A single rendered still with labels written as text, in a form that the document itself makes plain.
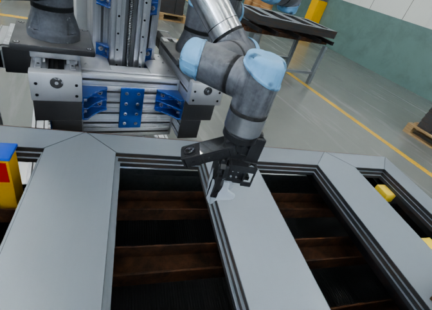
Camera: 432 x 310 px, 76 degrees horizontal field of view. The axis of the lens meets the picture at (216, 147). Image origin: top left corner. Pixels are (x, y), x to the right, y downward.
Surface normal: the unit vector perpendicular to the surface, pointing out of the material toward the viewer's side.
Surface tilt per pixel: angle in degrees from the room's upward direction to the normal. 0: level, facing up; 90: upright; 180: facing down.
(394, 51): 90
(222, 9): 57
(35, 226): 0
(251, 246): 0
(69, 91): 90
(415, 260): 0
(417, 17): 90
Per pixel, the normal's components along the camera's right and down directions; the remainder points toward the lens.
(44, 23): 0.07, 0.30
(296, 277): 0.25, -0.79
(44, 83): 0.40, 0.61
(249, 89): -0.47, 0.40
